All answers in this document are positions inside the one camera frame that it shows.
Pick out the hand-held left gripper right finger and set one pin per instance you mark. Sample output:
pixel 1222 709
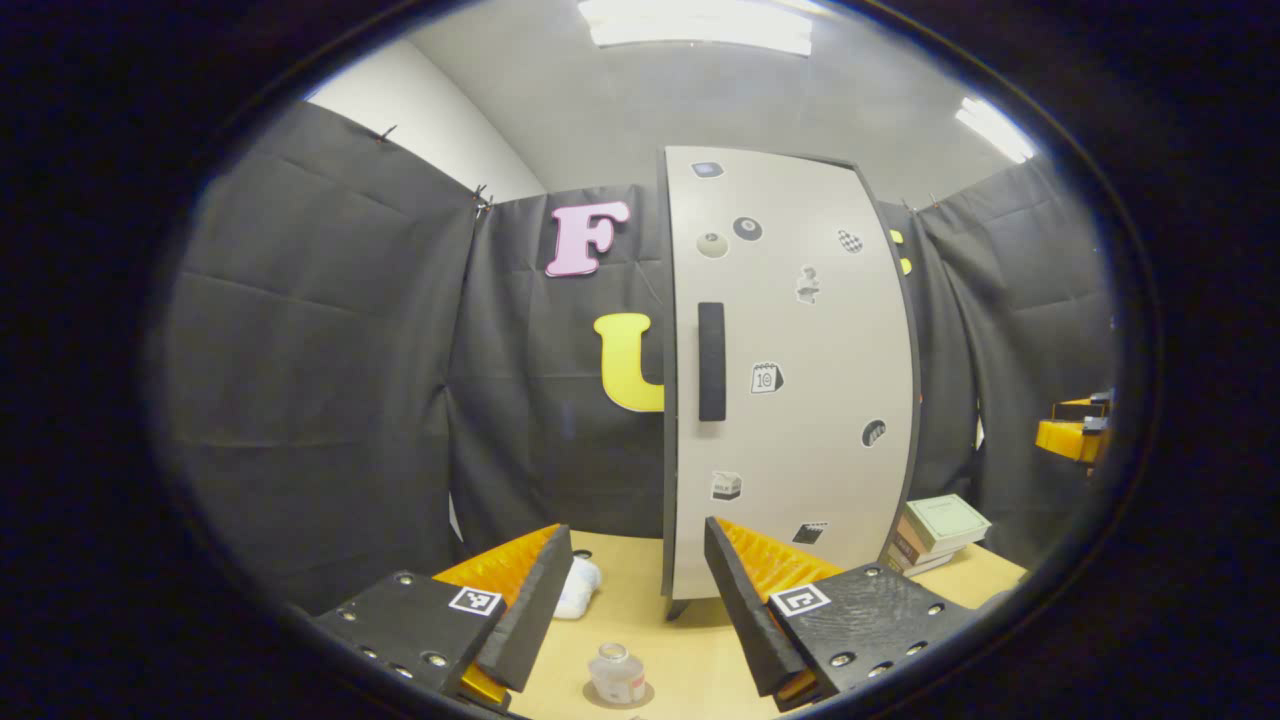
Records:
pixel 745 620

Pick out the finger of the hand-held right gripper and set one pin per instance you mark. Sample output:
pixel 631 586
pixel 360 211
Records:
pixel 1072 407
pixel 1065 440

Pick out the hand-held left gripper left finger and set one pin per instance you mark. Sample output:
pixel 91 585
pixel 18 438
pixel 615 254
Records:
pixel 535 610

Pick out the round brown coaster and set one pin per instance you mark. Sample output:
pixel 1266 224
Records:
pixel 591 698

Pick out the clear bottle white label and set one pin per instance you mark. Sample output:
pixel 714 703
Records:
pixel 618 680

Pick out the grey cabinet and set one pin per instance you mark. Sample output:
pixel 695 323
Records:
pixel 668 450

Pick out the white crumpled cloth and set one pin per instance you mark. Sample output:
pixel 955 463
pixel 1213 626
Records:
pixel 580 590

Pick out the green cover book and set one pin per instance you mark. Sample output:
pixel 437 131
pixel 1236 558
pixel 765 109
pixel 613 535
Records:
pixel 945 520

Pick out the grey book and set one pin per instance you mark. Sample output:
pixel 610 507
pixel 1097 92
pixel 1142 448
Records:
pixel 903 566

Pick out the brown book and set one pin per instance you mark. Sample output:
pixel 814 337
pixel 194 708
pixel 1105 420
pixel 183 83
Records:
pixel 912 548

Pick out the narrow ceiling light panel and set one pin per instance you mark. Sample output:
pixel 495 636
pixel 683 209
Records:
pixel 995 128

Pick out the black backdrop cloth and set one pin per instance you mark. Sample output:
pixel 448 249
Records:
pixel 300 350

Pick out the wide ceiling light panel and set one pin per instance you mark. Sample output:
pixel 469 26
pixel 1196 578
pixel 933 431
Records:
pixel 700 25

